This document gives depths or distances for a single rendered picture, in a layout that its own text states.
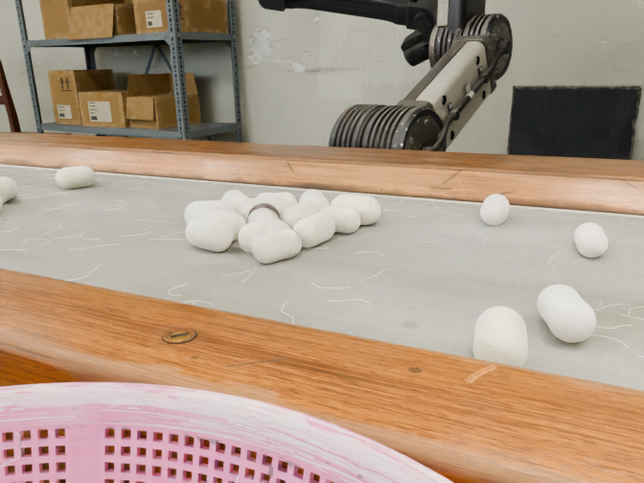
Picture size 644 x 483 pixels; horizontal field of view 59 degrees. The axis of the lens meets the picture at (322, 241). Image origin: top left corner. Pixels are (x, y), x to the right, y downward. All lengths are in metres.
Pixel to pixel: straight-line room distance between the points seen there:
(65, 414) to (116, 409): 0.01
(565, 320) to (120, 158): 0.54
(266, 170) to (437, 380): 0.42
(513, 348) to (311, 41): 2.62
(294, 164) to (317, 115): 2.23
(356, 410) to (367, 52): 2.52
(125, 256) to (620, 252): 0.31
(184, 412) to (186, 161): 0.48
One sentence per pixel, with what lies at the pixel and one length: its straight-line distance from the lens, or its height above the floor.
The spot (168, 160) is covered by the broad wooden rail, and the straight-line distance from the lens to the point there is 0.64.
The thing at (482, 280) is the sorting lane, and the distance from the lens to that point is 0.32.
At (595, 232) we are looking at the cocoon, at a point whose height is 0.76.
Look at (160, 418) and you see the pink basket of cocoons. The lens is 0.17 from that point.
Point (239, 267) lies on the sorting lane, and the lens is 0.34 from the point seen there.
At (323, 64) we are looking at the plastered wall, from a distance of 2.76.
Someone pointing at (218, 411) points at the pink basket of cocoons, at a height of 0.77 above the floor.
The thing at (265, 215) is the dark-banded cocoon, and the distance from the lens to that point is 0.38.
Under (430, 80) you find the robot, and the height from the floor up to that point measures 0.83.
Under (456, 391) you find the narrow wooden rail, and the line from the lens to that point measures 0.17.
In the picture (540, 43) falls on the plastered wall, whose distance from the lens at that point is 2.42.
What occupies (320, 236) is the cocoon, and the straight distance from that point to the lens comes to 0.36.
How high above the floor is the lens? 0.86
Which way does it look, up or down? 18 degrees down
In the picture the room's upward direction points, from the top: 1 degrees counter-clockwise
